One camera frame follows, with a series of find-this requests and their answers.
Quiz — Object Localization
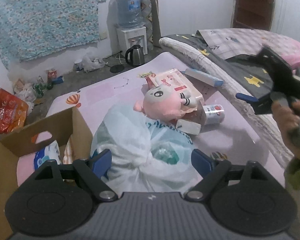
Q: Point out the orange white striped towel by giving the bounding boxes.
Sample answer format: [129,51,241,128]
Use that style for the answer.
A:
[62,135,74,164]

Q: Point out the white plastic bag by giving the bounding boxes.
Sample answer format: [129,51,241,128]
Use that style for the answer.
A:
[90,104,202,195]

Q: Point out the pink plush toy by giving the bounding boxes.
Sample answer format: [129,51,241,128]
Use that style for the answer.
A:
[133,84,198,122]

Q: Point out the person right hand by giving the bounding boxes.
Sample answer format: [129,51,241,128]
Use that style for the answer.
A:
[271,101,300,160]

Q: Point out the grey bed blanket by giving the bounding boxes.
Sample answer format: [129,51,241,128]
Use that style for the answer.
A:
[159,33,273,98]

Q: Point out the pink pillow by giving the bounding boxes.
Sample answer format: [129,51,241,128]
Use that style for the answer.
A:
[264,33,300,71]

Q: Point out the white woven mattress edge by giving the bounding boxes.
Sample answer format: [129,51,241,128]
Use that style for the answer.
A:
[159,35,293,168]

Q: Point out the white yogurt cup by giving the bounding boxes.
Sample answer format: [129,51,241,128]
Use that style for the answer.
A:
[203,105,225,125]

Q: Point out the blue white wipes pack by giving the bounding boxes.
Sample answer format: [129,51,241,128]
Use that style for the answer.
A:
[33,140,61,170]

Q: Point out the white blue flat box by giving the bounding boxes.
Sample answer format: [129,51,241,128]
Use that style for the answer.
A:
[184,68,224,87]

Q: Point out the small white box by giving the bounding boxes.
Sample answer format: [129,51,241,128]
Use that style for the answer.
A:
[176,119,202,135]

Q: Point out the checked patterned sheet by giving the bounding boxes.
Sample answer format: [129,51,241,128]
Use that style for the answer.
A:
[197,28,277,60]

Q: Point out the red pink wipes pack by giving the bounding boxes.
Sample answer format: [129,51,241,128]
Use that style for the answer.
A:
[146,68,204,113]

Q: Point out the brown wooden door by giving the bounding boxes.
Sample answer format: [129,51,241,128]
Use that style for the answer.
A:
[232,0,275,30]

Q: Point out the brown cardboard box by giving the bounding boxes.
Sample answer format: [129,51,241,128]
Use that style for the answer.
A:
[0,107,93,239]

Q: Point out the blue tray on floor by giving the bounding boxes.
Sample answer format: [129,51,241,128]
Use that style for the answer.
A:
[51,76,64,85]

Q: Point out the green bottles on floor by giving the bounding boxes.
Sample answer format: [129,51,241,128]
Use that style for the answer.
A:
[32,76,53,98]

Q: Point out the red orange snack bag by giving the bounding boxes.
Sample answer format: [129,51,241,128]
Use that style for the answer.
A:
[0,88,29,134]

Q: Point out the white bag on floor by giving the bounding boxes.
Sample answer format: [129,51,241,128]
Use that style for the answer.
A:
[82,53,106,73]

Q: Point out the black kettle base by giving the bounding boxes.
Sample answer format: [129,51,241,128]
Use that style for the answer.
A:
[110,64,125,73]

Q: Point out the steel electric kettle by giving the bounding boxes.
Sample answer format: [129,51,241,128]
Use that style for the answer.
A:
[125,44,145,67]

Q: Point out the white water dispenser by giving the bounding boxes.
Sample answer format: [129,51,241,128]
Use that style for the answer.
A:
[116,26,148,55]

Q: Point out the blue water bottle jug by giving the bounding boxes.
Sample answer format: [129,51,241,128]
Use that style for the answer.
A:
[116,0,143,29]

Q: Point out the teal floral wall cloth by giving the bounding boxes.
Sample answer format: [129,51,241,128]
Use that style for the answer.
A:
[0,0,106,67]

